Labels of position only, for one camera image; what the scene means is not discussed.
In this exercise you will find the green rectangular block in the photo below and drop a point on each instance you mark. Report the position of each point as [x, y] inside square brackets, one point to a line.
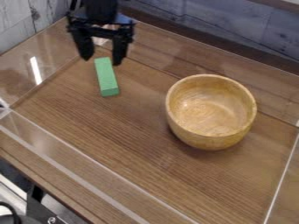
[107, 79]

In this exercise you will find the clear acrylic tray wall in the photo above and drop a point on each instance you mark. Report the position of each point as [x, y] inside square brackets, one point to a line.
[101, 152]

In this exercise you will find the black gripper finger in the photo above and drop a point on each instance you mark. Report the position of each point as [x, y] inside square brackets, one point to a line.
[83, 42]
[119, 49]

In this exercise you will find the wooden bowl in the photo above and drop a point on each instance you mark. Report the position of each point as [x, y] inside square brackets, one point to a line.
[209, 111]

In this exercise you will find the black table frame bracket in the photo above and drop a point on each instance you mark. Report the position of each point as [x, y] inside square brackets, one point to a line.
[45, 209]

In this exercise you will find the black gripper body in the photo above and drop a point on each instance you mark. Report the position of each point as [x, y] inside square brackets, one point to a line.
[84, 29]

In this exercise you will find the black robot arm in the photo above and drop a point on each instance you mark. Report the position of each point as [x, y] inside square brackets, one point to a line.
[97, 20]

